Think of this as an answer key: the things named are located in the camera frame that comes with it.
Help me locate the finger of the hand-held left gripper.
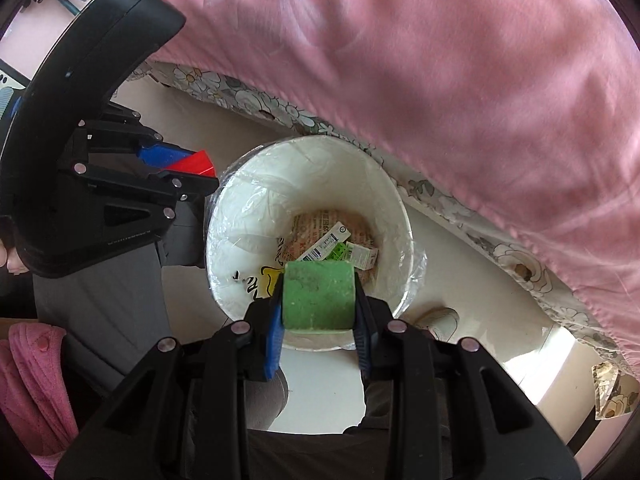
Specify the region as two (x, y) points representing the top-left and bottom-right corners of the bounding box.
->
(75, 110), (198, 171)
(72, 160), (221, 218)

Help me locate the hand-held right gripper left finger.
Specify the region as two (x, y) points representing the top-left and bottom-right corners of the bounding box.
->
(54, 280), (286, 480)

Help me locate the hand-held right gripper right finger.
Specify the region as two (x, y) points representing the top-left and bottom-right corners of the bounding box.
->
(352, 270), (583, 480)

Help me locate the red block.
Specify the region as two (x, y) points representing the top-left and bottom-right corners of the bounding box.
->
(164, 150), (219, 177)

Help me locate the green cube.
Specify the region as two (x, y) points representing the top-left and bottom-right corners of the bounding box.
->
(281, 259), (357, 335)

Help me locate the small white carton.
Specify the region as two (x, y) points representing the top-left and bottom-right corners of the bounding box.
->
(346, 241), (379, 271)

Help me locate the long printed carton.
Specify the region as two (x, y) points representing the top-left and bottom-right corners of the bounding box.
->
(300, 222), (351, 263)

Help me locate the white lined trash bin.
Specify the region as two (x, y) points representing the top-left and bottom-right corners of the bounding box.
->
(205, 134), (430, 351)

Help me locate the person's left hand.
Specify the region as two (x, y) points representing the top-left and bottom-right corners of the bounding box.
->
(0, 217), (32, 275)

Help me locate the white shoe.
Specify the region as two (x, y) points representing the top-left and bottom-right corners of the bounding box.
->
(414, 306), (461, 342)

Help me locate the brown printed paper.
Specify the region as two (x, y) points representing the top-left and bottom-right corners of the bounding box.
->
(277, 209), (376, 271)

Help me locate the pink quilted jacket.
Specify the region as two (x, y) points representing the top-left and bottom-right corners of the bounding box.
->
(0, 322), (78, 478)

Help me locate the pink floral bedspread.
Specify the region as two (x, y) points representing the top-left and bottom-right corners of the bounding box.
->
(125, 0), (640, 361)

